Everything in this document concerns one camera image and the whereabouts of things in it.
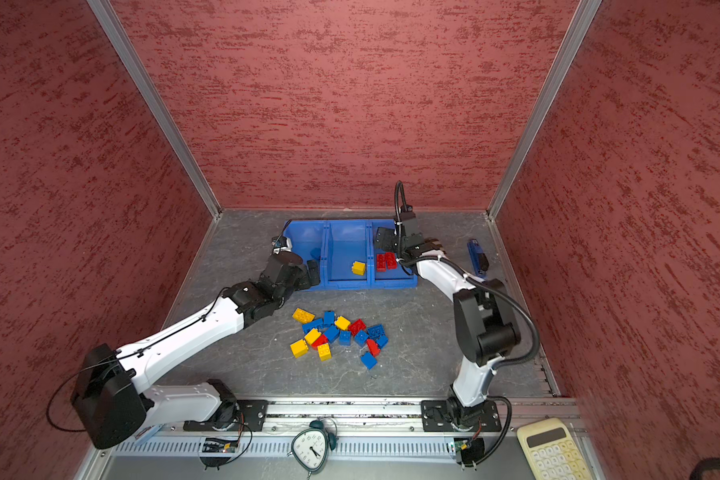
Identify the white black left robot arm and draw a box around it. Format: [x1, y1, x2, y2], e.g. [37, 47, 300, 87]
[70, 250, 320, 450]

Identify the blue plastic bin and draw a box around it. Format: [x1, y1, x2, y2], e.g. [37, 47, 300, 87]
[367, 219, 418, 290]
[284, 220, 327, 291]
[323, 219, 369, 290]

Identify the blue stapler on rail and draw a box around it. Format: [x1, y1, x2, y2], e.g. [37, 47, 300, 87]
[133, 424, 162, 445]

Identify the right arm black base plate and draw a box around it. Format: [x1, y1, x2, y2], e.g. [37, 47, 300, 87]
[420, 397, 502, 433]

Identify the yellow calculator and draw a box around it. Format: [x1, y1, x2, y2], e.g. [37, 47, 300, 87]
[517, 418, 593, 480]

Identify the blue right plastic bin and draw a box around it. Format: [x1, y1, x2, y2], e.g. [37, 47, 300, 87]
[367, 219, 418, 290]

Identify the blue lego brick bottom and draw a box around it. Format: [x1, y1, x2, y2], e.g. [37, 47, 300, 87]
[361, 352, 378, 370]

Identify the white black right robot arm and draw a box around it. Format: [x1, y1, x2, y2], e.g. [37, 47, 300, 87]
[374, 223, 540, 429]

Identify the white alarm clock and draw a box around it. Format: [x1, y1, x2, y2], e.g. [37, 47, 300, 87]
[289, 418, 338, 479]

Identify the blue middle plastic bin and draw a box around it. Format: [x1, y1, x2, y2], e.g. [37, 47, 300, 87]
[323, 219, 369, 290]

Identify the right aluminium corner post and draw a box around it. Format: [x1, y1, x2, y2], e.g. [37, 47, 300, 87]
[487, 0, 602, 223]

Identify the blue stapler on table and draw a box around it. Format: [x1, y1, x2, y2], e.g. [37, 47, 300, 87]
[467, 238, 490, 278]

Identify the red lego brick lower right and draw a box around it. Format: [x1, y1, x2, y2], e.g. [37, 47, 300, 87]
[366, 339, 381, 357]

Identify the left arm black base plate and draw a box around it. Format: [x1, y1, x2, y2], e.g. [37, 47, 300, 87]
[183, 400, 269, 434]

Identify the yellow lego brick pile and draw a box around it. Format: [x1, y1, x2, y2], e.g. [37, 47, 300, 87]
[334, 316, 351, 331]

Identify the aluminium corner post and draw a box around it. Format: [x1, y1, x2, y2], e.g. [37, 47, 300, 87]
[487, 0, 602, 223]
[87, 0, 223, 221]

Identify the red lego brick long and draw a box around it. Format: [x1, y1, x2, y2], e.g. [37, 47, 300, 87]
[375, 252, 398, 273]

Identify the yellow lego brick small lower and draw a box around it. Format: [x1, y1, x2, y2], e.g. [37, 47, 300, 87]
[317, 343, 332, 361]

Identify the left aluminium corner post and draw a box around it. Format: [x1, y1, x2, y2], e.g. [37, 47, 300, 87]
[87, 0, 223, 221]

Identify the aluminium front rail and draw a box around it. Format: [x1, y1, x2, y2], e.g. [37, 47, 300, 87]
[76, 397, 604, 479]

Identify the blue left plastic bin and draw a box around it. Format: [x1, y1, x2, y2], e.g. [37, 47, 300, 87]
[284, 220, 327, 291]

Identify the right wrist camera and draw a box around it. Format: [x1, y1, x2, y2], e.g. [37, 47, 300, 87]
[396, 204, 421, 237]

